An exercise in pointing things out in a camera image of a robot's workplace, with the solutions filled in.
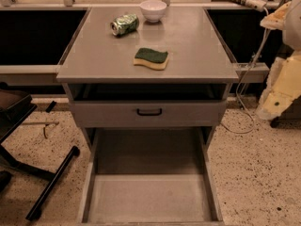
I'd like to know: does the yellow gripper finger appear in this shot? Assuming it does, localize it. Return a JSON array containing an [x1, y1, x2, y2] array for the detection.
[[260, 2, 291, 30], [256, 56, 301, 121]]

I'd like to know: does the green and yellow sponge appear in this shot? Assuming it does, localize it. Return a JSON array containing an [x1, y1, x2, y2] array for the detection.
[[134, 48, 168, 71]]

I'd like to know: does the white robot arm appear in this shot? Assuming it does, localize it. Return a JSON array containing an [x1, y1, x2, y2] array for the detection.
[[256, 0, 301, 121]]

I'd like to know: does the grey drawer cabinet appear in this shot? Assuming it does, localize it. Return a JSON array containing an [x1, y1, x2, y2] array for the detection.
[[57, 5, 237, 226]]

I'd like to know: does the open grey bottom drawer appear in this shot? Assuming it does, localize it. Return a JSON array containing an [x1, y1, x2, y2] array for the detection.
[[77, 128, 225, 226]]

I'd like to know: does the closed grey drawer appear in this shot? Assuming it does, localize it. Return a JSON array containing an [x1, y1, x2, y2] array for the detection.
[[70, 101, 226, 128]]

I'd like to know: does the white ceramic bowl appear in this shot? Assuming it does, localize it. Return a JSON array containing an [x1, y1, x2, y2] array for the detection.
[[139, 0, 167, 23]]

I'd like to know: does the crushed green soda can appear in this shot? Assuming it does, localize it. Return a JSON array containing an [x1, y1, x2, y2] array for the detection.
[[110, 14, 139, 36]]

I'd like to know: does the black chair base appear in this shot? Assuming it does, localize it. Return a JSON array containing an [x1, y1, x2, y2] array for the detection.
[[0, 82, 81, 222]]

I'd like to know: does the white cable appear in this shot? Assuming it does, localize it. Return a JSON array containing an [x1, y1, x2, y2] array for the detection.
[[220, 7, 271, 135]]

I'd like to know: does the grey side rail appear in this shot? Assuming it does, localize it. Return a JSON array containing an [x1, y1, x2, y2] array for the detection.
[[233, 63, 269, 84]]

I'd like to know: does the black drawer handle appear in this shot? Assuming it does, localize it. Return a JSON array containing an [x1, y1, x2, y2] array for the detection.
[[136, 108, 163, 117]]

